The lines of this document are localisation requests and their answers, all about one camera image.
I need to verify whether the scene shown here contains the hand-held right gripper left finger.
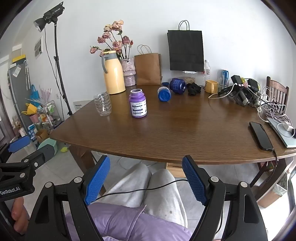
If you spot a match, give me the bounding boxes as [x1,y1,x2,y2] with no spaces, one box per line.
[24,155,111,241]

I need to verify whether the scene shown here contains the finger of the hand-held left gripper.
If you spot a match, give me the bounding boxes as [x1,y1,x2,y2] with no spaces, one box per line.
[0,135,31,163]
[0,152,46,184]

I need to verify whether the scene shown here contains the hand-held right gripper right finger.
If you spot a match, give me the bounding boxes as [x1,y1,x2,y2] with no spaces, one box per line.
[182,155,269,241]

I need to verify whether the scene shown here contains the yellow cup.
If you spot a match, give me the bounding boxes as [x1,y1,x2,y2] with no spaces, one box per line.
[205,80,219,93]

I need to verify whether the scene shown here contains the person's left hand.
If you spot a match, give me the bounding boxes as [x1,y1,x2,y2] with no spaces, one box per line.
[10,197,31,232]

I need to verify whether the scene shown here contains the mint green bin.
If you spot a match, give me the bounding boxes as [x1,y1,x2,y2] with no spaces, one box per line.
[37,138,58,163]

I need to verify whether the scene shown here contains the wooden box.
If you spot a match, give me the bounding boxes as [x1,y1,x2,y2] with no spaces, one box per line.
[166,162,187,179]

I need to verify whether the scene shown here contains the small cardboard box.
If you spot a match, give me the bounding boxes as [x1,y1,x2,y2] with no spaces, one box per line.
[35,129,50,143]

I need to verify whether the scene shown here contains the cluttered storage rack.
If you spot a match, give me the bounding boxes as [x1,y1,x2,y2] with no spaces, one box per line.
[21,100,64,139]

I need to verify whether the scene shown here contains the person's grey pants legs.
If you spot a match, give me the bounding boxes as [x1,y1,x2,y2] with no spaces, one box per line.
[99,162,189,229]

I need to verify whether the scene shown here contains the grey cabinet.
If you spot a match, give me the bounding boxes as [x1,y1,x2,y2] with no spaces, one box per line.
[8,54,33,138]

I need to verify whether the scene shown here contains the blue tote bag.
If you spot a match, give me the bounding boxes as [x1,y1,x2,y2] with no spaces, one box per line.
[30,85,40,100]

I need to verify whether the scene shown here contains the person's purple jacket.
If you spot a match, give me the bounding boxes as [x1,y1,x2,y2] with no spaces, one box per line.
[66,202,194,241]

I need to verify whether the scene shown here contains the black light stand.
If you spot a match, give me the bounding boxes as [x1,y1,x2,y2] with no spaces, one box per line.
[43,21,73,116]

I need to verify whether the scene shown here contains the black smartphone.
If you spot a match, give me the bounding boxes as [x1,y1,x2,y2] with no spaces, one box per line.
[249,121,274,152]

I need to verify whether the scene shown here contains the purple pill bottle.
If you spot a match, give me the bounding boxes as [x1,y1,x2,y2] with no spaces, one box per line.
[129,89,148,118]

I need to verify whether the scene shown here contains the small blue bottle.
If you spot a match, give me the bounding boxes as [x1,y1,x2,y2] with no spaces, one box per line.
[157,86,171,102]

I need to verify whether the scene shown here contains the black cloth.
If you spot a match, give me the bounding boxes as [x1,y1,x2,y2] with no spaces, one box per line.
[186,82,202,96]

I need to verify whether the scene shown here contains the large blue jar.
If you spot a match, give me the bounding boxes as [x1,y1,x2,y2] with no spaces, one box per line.
[169,78,187,94]

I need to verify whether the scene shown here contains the black electronic device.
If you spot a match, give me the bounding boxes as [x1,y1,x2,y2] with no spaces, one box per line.
[217,84,261,107]

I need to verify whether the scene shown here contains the grey laptop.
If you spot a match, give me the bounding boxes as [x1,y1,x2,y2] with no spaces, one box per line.
[266,117,296,148]

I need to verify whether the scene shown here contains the clear drinking glass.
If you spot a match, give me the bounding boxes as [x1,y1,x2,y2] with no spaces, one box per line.
[218,76,230,90]

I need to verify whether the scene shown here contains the yellow thermos jug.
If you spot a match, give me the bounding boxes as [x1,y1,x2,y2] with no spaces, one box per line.
[102,50,126,95]

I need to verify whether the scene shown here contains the black charger box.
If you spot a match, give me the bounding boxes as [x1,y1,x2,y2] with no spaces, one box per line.
[231,75,244,86]
[246,79,259,92]

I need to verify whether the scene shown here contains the clear water bottle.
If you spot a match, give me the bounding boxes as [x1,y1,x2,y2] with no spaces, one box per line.
[203,60,211,87]

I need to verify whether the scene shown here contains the pink ceramic vase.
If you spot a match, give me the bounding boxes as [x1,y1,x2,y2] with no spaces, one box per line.
[119,58,136,87]

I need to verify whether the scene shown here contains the brown paper bag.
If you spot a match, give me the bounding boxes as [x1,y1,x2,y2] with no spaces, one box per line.
[134,45,162,86]

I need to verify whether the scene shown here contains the wooden chair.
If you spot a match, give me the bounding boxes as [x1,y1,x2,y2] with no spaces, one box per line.
[250,76,290,201]

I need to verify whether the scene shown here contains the black studio light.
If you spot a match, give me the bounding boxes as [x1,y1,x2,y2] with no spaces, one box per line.
[33,2,64,32]

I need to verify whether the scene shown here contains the black paper bag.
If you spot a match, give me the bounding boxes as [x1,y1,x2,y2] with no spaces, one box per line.
[167,20,204,72]

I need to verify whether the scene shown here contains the dried pink flowers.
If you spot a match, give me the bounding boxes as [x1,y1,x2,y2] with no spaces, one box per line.
[90,20,134,60]

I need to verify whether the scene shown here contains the thin black cable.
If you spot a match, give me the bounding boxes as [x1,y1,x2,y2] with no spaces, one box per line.
[91,178,187,202]

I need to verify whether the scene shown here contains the black phone cable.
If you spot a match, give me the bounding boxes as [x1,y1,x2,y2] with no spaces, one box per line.
[266,149,278,186]

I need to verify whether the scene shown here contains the white wall vent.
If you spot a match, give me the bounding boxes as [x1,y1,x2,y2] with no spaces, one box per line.
[34,38,43,57]

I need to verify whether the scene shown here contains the white cable bundle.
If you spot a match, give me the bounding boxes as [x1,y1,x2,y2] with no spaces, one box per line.
[208,83,296,137]

